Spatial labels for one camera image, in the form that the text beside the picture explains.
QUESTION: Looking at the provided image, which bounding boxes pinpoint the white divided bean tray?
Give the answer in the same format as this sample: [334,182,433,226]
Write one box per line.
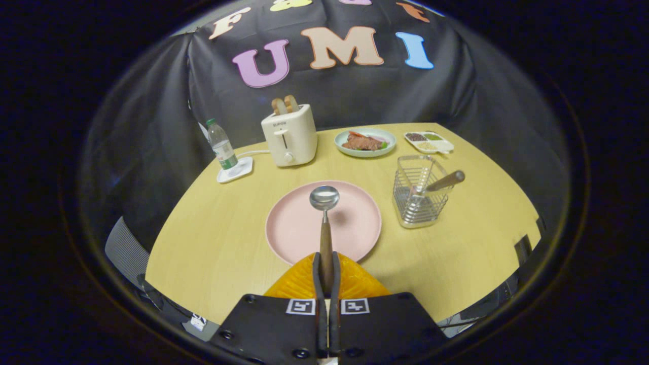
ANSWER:
[404,131,455,154]

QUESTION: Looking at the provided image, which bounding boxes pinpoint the white square coaster pad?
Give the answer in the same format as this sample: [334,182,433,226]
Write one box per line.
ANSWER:
[217,157,254,184]

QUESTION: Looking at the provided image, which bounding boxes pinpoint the wooden handled metal fork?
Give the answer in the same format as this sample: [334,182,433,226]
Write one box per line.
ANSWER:
[406,170,465,208]

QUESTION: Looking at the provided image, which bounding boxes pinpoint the metal wire cutlery basket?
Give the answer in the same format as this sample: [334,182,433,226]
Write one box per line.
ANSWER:
[392,155,453,229]

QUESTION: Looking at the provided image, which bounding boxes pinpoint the pink round plate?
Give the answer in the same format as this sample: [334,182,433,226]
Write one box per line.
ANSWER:
[266,180,382,266]

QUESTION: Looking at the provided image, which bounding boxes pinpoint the grey mesh chair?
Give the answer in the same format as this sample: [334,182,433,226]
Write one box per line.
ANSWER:
[105,217,151,289]

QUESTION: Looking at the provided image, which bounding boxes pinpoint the dark chair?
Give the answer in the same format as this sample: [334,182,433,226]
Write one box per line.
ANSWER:
[515,234,533,267]

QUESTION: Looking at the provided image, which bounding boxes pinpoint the clear plastic water bottle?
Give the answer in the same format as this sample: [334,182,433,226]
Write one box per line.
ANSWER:
[206,118,238,170]

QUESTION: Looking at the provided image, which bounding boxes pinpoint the brown meat slices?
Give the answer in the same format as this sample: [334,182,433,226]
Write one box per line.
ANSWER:
[342,133,383,151]

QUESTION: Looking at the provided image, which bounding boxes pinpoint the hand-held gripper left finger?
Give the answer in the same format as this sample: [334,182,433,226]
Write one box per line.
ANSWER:
[210,252,328,365]

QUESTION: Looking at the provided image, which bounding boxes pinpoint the pale green food plate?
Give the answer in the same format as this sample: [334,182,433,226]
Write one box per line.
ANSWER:
[335,128,396,158]

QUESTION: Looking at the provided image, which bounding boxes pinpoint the black backdrop cloth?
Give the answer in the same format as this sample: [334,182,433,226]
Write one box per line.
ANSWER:
[84,0,571,244]

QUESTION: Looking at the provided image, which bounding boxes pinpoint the wooden handled metal spoon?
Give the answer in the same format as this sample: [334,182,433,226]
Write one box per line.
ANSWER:
[310,186,340,297]

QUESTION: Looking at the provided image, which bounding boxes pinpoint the cream white toaster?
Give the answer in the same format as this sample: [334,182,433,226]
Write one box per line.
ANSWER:
[261,104,318,167]

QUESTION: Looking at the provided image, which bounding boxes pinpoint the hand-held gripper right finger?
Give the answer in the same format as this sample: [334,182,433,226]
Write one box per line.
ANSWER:
[330,252,449,365]

